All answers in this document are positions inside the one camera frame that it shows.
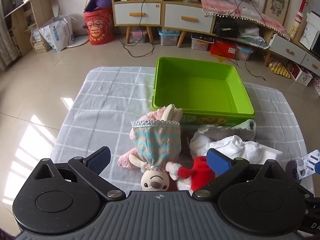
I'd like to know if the red cardboard box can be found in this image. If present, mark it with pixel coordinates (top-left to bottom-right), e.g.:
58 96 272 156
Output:
209 41 237 61

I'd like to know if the pink cloth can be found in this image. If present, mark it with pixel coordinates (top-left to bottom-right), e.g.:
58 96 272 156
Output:
200 0 286 32

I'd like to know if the white paper bag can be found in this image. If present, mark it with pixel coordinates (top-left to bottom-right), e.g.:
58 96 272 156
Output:
39 14 75 53

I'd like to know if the pink plush toy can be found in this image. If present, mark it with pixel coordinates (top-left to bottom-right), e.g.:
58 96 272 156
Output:
118 111 163 172

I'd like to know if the wooden cabinet with white drawers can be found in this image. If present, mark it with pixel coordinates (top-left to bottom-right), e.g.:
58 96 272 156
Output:
110 0 217 48

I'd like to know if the round wooden board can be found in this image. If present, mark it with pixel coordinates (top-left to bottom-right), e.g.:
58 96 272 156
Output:
65 34 90 50

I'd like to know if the green plastic bin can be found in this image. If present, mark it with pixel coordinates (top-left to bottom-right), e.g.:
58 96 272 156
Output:
151 57 255 127

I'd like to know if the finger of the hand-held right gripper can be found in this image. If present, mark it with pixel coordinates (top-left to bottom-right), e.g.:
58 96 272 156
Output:
286 149 320 180

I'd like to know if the light green towel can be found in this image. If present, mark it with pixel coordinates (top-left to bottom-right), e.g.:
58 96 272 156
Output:
197 119 257 142

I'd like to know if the wooden shelf unit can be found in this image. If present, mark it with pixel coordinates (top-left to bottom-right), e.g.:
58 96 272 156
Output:
0 0 57 57

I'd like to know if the low wooden desk with drawers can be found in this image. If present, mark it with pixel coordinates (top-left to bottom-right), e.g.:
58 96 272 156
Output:
212 12 320 78

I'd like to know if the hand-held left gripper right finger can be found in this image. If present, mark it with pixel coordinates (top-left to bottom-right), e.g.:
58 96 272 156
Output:
194 148 287 200

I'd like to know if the long black floor cable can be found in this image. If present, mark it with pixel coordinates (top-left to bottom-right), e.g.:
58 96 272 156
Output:
234 37 267 82

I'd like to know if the pile of papers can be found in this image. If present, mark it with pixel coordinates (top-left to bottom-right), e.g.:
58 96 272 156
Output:
237 26 271 50

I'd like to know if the blue-lidded clear storage box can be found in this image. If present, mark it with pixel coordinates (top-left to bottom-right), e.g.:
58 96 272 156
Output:
157 28 181 47

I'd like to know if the white cloth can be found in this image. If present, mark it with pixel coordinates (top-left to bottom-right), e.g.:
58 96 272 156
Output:
189 130 263 163

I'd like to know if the black bag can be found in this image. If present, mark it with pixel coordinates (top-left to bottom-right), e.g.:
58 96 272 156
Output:
214 17 240 38

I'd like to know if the grey checked blanket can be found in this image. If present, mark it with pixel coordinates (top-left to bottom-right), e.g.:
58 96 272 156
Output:
51 66 315 198

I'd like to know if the red white plush toy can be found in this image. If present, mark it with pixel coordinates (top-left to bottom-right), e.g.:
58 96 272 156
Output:
165 156 217 192

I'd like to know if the bunny plush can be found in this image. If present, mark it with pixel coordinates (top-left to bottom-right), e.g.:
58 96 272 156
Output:
129 104 183 192

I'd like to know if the white soft pad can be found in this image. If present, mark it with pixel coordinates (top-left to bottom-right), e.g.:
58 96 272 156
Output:
259 145 283 161

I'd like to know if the stack of books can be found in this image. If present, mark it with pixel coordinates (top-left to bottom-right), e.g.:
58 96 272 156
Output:
30 37 51 54

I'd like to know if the framed cartoon picture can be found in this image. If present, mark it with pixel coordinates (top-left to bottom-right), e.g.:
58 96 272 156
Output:
262 0 291 27

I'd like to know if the yellow toy tray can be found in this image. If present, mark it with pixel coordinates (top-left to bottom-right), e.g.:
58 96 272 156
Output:
268 60 292 79

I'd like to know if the white printed box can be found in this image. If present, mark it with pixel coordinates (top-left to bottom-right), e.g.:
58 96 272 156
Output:
287 62 313 87

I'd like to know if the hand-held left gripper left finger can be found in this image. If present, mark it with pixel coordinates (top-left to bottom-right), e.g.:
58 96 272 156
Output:
32 146 125 201

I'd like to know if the red printed bucket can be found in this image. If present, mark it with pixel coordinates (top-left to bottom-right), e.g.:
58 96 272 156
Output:
83 8 115 46

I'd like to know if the clear storage box with black lid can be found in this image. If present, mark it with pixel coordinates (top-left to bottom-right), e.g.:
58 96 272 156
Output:
191 34 215 52

